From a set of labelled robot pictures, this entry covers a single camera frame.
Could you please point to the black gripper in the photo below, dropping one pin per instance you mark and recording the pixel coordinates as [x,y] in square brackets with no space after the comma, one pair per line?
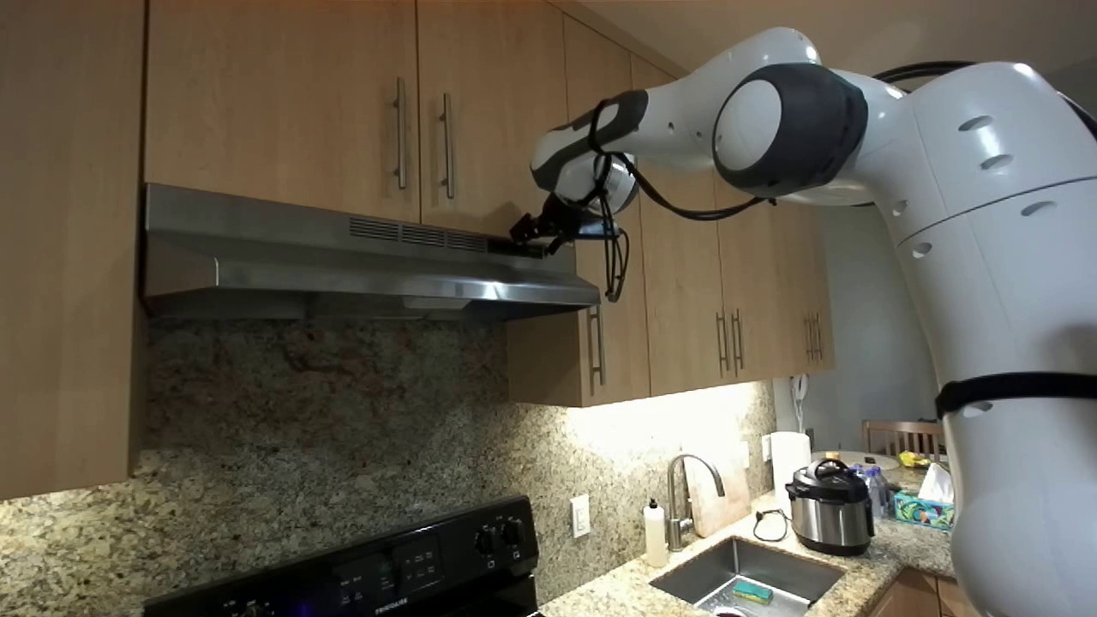
[547,225]

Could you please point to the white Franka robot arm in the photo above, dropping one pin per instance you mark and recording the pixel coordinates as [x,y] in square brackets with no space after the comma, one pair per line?
[1006,250]

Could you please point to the black stove control console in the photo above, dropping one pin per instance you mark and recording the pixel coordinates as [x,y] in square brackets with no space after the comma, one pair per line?
[378,567]

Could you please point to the stainless steel range hood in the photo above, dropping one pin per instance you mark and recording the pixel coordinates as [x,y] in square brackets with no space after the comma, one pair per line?
[287,259]

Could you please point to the metal kitchen faucet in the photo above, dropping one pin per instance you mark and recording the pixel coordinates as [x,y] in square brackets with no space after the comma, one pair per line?
[679,501]

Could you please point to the white soap bottle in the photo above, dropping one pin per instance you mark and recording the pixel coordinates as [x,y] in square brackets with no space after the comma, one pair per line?
[655,535]

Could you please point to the white paper towel roll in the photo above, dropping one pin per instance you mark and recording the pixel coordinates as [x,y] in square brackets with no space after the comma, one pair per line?
[789,455]

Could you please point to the stainless steel sink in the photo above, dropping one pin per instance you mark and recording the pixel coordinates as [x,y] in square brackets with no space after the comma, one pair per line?
[733,567]

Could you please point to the silver black pressure cooker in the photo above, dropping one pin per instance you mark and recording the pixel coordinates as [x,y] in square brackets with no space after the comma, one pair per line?
[830,516]

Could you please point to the green yellow sponge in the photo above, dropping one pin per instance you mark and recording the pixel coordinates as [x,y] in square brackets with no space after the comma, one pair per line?
[757,595]

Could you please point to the wooden chair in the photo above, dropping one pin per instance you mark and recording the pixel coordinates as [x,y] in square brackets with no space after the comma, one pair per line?
[904,430]

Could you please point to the clear plastic bottle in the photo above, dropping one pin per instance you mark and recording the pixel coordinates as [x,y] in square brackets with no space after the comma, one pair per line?
[878,483]

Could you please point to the yellow fruit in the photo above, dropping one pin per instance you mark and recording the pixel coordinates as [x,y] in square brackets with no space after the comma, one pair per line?
[910,461]

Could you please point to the green tissue box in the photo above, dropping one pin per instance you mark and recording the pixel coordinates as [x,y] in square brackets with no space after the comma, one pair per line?
[919,508]

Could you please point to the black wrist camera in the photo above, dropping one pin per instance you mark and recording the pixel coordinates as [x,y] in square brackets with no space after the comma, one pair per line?
[598,229]

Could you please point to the long wooden wall cabinet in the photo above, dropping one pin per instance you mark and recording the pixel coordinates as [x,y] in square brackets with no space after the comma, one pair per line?
[689,329]

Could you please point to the two-door wooden wall cabinet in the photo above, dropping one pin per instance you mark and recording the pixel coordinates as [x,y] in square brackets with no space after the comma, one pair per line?
[287,102]

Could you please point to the white wall outlet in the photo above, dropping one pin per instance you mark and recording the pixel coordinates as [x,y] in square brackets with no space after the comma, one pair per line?
[582,516]

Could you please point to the small white wall device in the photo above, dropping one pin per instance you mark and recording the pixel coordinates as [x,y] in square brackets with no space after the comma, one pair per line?
[798,389]

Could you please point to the tall wooden wall cabinet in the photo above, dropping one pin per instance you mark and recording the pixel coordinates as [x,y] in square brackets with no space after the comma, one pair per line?
[69,228]

